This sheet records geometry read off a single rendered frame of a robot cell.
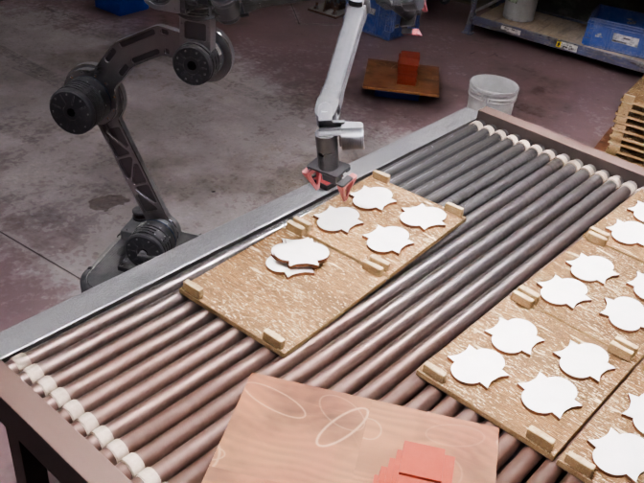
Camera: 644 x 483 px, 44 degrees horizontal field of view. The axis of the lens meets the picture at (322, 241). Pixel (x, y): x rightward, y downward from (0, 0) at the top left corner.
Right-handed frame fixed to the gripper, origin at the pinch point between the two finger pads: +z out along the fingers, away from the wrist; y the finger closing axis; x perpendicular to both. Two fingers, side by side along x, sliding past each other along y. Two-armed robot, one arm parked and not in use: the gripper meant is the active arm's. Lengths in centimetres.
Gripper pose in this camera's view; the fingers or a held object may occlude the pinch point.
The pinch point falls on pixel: (331, 192)
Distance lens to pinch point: 220.9
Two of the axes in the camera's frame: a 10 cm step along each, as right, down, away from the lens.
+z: 0.8, 7.5, 6.5
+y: -7.9, -3.5, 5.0
